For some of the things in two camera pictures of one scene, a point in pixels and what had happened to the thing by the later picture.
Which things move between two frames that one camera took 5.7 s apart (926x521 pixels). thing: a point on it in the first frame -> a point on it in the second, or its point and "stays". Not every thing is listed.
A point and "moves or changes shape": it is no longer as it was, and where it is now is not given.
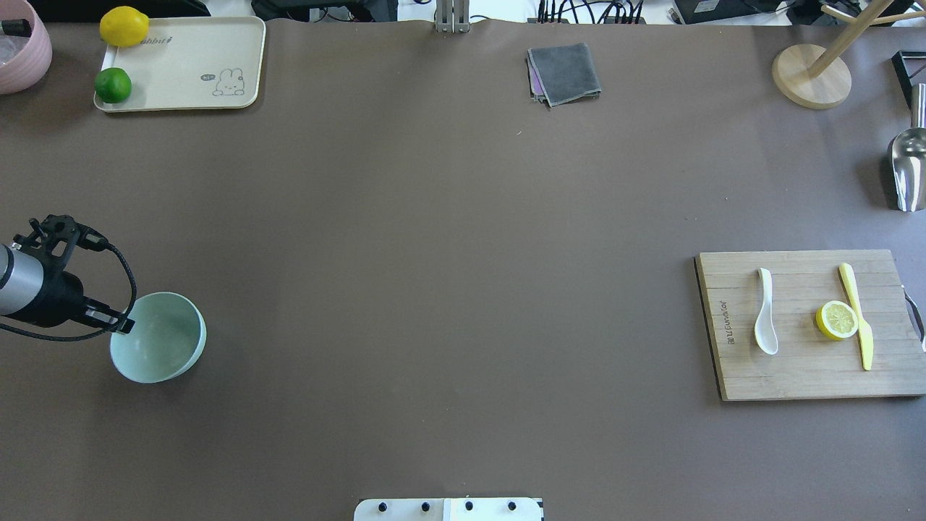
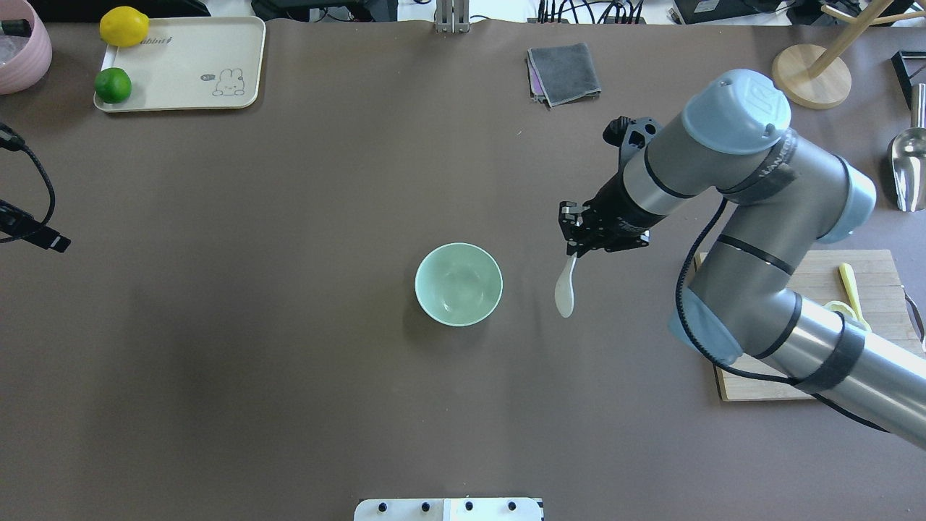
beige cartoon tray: (192, 63) stays
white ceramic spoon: (765, 333) moves or changes shape
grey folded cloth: (563, 74) stays
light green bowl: (166, 341) -> (459, 284)
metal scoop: (908, 155) stays
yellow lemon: (124, 26) stays
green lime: (113, 85) stays
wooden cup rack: (811, 76) stays
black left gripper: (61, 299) -> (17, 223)
